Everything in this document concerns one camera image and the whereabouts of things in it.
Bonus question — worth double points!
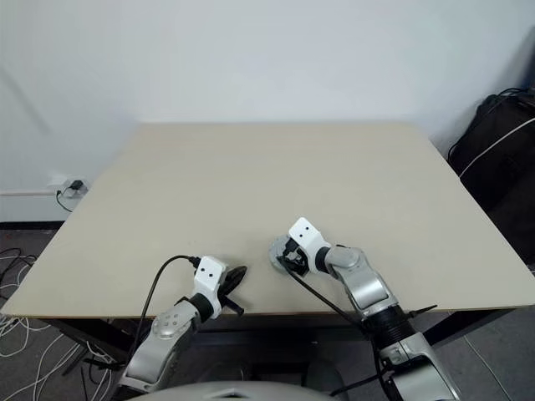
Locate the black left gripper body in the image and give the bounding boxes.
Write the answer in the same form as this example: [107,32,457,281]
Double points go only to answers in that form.
[217,278,245,317]

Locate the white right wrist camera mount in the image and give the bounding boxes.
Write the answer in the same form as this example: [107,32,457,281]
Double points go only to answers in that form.
[288,216,332,276]

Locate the black adapter cable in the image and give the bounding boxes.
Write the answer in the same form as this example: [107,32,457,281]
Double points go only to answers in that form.
[55,188,77,212]

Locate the silver round motor lid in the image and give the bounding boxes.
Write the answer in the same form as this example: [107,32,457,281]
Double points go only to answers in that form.
[269,234,294,262]

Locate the white floor cable bundle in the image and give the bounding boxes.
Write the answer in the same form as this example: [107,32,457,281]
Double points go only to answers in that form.
[0,311,122,401]

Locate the white wall power strip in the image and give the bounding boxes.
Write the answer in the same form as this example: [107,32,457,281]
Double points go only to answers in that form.
[47,170,91,197]

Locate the motor housing with copper windings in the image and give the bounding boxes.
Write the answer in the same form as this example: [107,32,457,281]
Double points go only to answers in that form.
[267,240,294,275]

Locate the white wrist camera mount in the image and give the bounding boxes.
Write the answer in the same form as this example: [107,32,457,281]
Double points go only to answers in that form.
[288,216,332,276]
[193,256,227,322]

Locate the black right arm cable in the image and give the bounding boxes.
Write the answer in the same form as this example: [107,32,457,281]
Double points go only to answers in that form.
[287,266,390,401]

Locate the grey robot torso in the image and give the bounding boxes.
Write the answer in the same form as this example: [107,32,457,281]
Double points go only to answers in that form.
[141,367,335,401]

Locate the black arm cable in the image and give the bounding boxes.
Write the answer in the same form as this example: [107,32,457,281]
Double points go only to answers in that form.
[132,255,202,350]
[287,266,390,401]

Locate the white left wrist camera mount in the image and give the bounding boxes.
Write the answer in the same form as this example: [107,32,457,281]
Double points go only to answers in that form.
[193,256,227,322]

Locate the black fabric bag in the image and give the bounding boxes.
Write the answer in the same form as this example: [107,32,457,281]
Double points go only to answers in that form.
[448,93,535,265]

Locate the black table frame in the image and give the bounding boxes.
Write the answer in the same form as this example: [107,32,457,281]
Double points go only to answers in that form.
[52,307,509,367]

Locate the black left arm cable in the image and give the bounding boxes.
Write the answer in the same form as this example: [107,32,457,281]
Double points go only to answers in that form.
[132,255,202,350]

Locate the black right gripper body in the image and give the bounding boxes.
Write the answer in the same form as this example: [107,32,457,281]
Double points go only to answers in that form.
[284,246,313,277]

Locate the black floor stand legs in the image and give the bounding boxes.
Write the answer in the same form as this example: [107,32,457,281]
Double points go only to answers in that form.
[62,345,127,379]

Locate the white cable on bag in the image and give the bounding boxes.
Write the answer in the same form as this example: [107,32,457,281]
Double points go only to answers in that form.
[461,119,532,177]

